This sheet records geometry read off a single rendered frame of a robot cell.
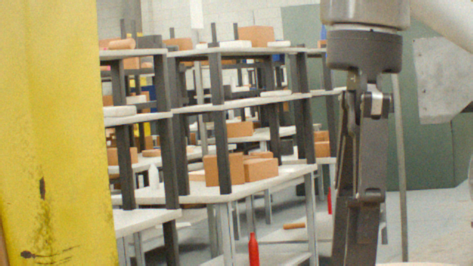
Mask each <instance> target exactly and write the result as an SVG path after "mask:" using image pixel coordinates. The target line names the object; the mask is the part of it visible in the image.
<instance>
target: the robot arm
mask: <svg viewBox="0 0 473 266"><path fill-rule="evenodd" d="M320 9H321V11H320V21H321V23H322V24H324V25H327V26H331V27H333V30H328V31H327V46H326V61H325V63H326V66H328V67H329V68H330V69H332V70H337V71H348V78H347V88H346V90H342V91H341V93H340V95H339V97H338V100H339V102H340V103H339V124H338V145H337V155H336V174H335V177H334V181H333V187H334V190H336V198H335V213H334V217H333V241H332V245H331V256H330V264H331V265H332V266H375V260H376V259H377V247H378V233H379V219H380V214H381V203H384V202H385V199H386V198H387V196H386V178H387V145H388V119H389V105H390V103H391V96H390V93H389V92H383V89H382V77H381V74H395V73H396V74H398V73H400V72H401V71H402V69H403V67H402V59H403V45H404V44H403V37H402V36H401V35H397V31H402V32H403V31H407V30H408V29H409V27H410V24H409V22H410V16H412V17H413V18H416V19H417V20H419V21H420V22H421V23H422V24H424V25H426V26H427V27H429V28H431V29H432V30H434V31H436V32H437V33H440V35H442V36H443V37H444V38H446V39H448V40H450V41H452V42H453V43H455V44H457V45H458V46H459V47H460V48H462V49H464V50H465V51H467V52H469V53H470V54H472V55H473V1H471V0H320Z"/></svg>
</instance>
